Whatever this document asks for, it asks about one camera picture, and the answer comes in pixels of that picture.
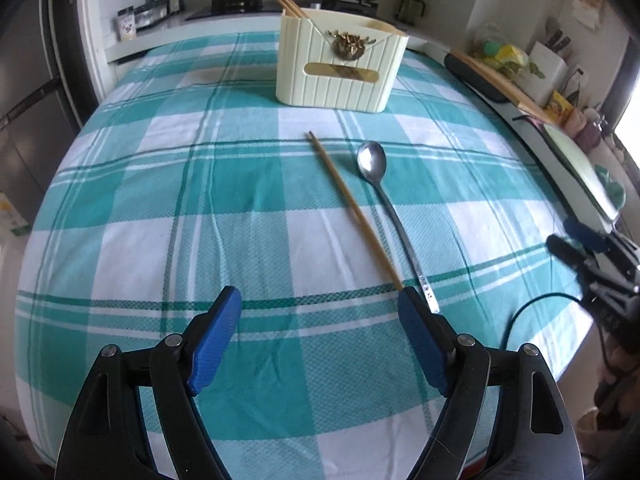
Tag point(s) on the cream ribbed utensil holder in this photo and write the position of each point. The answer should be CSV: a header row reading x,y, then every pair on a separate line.
x,y
320,80

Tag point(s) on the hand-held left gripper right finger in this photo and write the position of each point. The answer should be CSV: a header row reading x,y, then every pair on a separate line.
x,y
422,340

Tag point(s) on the black gas stove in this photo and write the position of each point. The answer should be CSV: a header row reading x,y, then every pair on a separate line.
x,y
240,5

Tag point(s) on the yellow packet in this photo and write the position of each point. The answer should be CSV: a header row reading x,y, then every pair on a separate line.
x,y
559,107

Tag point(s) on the teal checked tablecloth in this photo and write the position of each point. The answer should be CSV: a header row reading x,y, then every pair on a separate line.
x,y
150,185

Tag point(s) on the pale green cutting board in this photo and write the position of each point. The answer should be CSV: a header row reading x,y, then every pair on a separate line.
x,y
580,170

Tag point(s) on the wooden cutting board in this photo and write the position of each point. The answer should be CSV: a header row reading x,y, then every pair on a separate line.
x,y
505,85

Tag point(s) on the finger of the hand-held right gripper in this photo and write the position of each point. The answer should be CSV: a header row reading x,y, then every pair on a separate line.
x,y
585,235
567,251

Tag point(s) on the wall hanging decoration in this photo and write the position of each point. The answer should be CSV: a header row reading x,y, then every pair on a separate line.
x,y
589,5

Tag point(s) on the metal spoon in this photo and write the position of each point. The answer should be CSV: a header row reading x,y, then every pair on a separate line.
x,y
371,160

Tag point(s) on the purple jar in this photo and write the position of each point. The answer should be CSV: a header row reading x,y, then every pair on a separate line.
x,y
587,132

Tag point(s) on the glass jar with black frame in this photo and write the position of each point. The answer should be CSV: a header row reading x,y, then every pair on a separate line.
x,y
411,9

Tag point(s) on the white knife block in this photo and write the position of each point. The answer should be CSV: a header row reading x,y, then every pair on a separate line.
x,y
547,72

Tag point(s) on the green and yellow bag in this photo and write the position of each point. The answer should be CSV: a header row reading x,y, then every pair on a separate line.
x,y
505,55

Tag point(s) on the grey refrigerator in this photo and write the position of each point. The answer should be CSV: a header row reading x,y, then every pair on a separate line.
x,y
35,100

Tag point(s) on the teal cloth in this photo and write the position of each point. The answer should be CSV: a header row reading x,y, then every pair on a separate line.
x,y
612,187

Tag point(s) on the rack of spice jars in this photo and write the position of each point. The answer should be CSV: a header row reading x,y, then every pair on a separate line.
x,y
134,22

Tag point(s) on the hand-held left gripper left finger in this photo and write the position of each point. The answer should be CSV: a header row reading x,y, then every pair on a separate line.
x,y
215,345

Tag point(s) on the wooden chopstick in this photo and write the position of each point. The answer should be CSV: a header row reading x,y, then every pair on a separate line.
x,y
297,5
352,205
288,7

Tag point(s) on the black rolled mat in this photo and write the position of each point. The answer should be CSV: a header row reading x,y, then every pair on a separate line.
x,y
472,77

